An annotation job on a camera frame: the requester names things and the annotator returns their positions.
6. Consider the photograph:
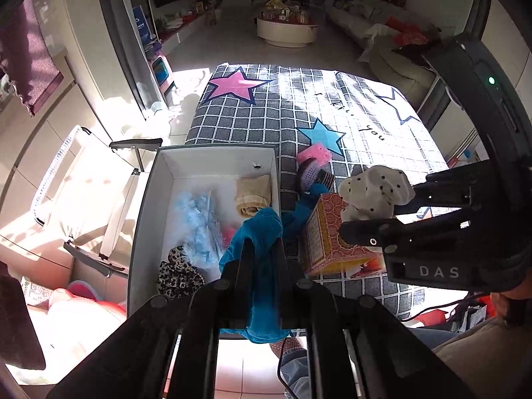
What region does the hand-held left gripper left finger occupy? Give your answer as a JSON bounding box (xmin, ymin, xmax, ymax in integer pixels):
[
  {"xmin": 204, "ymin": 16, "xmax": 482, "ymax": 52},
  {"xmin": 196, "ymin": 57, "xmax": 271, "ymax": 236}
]
[{"xmin": 46, "ymin": 237, "xmax": 255, "ymax": 399}]

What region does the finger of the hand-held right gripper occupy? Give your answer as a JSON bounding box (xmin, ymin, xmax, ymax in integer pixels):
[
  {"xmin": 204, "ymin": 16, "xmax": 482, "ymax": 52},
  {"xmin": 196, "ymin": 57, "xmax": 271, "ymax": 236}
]
[
  {"xmin": 393, "ymin": 160, "xmax": 499, "ymax": 217},
  {"xmin": 338, "ymin": 212, "xmax": 517, "ymax": 257}
]

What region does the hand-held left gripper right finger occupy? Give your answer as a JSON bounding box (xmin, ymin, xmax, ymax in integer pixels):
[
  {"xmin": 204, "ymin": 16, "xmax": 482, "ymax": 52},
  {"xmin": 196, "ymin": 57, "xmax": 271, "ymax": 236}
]
[{"xmin": 273, "ymin": 237, "xmax": 478, "ymax": 399}]

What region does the light blue fluffy cloth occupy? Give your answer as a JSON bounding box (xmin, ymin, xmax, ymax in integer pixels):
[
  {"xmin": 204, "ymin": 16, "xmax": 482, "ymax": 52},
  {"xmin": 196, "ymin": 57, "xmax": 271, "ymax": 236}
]
[{"xmin": 177, "ymin": 191, "xmax": 229, "ymax": 273}]

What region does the white polka dot cloth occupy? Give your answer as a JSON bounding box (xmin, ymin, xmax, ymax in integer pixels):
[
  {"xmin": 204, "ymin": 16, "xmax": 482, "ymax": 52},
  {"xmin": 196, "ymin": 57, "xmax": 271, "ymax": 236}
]
[{"xmin": 337, "ymin": 165, "xmax": 416, "ymax": 223}]

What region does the leopard print cloth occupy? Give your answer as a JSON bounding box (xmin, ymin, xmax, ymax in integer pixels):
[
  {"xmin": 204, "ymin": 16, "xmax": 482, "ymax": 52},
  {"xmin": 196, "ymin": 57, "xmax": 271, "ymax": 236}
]
[{"xmin": 157, "ymin": 246, "xmax": 206, "ymax": 300}]

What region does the beige cloth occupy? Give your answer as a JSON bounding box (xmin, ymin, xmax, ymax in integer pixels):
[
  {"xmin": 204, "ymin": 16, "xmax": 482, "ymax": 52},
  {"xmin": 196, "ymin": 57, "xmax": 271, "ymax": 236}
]
[{"xmin": 235, "ymin": 175, "xmax": 273, "ymax": 219}]

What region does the pink knitted black-strapped item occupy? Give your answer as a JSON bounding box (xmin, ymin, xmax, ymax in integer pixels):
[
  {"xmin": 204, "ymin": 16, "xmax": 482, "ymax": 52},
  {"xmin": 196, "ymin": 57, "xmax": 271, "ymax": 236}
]
[{"xmin": 297, "ymin": 162, "xmax": 323, "ymax": 194}]

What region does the white storage box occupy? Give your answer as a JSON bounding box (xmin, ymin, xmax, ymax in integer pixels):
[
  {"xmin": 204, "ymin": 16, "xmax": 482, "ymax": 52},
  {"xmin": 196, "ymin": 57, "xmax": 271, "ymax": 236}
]
[{"xmin": 127, "ymin": 145, "xmax": 283, "ymax": 337}]

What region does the pink sponge block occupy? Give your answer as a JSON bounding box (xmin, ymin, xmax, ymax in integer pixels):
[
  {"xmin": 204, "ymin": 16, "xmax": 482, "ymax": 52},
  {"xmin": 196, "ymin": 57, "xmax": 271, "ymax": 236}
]
[{"xmin": 296, "ymin": 142, "xmax": 333, "ymax": 167}]

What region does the person's right forearm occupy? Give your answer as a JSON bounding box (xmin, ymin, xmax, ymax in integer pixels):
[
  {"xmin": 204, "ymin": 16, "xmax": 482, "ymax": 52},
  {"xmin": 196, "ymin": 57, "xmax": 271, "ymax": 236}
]
[{"xmin": 432, "ymin": 316, "xmax": 532, "ymax": 399}]

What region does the person's right hand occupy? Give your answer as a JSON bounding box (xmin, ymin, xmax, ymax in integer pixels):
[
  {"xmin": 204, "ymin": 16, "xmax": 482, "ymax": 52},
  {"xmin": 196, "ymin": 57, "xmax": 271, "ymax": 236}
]
[{"xmin": 489, "ymin": 285, "xmax": 532, "ymax": 327}]

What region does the red patterned carton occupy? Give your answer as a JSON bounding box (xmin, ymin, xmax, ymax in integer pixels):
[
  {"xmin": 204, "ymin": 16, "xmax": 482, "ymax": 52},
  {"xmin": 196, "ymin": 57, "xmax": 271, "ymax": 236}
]
[{"xmin": 299, "ymin": 193, "xmax": 385, "ymax": 277}]

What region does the person's leg in jeans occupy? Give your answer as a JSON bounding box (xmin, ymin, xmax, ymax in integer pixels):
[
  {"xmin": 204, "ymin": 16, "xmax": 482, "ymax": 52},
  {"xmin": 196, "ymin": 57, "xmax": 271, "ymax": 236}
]
[{"xmin": 270, "ymin": 334, "xmax": 310, "ymax": 399}]

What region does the white sofa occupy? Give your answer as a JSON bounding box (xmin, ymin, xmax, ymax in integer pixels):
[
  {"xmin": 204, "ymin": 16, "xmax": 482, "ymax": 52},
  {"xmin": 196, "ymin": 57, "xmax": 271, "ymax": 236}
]
[{"xmin": 324, "ymin": 0, "xmax": 441, "ymax": 96}]

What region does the red cloth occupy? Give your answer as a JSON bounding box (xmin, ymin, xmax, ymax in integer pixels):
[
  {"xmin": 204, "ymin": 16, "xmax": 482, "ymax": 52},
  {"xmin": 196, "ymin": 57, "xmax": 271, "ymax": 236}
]
[{"xmin": 388, "ymin": 17, "xmax": 429, "ymax": 47}]

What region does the red plastic basin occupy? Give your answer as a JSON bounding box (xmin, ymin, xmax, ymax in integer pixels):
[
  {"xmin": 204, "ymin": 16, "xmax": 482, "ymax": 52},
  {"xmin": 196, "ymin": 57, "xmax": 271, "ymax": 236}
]
[{"xmin": 48, "ymin": 280, "xmax": 127, "ymax": 341}]

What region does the beige folding chair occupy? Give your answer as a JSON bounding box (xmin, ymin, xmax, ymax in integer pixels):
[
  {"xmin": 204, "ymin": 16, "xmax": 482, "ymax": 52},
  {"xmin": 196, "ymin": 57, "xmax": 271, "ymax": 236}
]
[{"xmin": 31, "ymin": 125, "xmax": 163, "ymax": 279}]

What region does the pink plastic stool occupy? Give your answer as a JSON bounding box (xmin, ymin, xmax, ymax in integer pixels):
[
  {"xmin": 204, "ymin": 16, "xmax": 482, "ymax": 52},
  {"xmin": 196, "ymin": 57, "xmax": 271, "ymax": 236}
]
[{"xmin": 147, "ymin": 52, "xmax": 175, "ymax": 92}]

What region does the round white coffee table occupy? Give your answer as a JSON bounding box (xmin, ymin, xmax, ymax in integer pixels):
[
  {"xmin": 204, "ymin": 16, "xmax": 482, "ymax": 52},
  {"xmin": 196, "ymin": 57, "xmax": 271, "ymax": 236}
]
[{"xmin": 256, "ymin": 14, "xmax": 319, "ymax": 48}]

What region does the bottles and jars group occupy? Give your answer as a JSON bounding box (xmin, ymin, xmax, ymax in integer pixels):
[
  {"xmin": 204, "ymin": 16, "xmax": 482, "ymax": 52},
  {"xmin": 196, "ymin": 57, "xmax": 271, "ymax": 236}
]
[{"xmin": 266, "ymin": 0, "xmax": 312, "ymax": 23}]

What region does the low television bench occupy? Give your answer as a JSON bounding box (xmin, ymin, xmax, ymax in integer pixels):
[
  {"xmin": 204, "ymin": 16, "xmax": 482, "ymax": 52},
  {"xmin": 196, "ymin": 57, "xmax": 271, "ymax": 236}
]
[{"xmin": 156, "ymin": 8, "xmax": 217, "ymax": 44}]

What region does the blue standing sign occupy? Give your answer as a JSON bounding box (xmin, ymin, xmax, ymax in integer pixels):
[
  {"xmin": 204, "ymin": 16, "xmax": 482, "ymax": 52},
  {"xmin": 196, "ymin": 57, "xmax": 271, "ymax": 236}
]
[{"xmin": 132, "ymin": 6, "xmax": 156, "ymax": 44}]

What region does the maroon hanging cloth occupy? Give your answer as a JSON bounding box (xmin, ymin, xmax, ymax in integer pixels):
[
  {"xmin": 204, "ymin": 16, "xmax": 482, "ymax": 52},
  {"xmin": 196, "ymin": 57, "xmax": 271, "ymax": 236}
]
[{"xmin": 0, "ymin": 0, "xmax": 65, "ymax": 115}]

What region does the black cable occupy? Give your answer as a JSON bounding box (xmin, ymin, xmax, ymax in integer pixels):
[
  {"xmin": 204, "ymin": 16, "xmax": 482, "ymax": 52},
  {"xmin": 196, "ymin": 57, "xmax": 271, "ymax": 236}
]
[{"xmin": 276, "ymin": 338, "xmax": 294, "ymax": 389}]

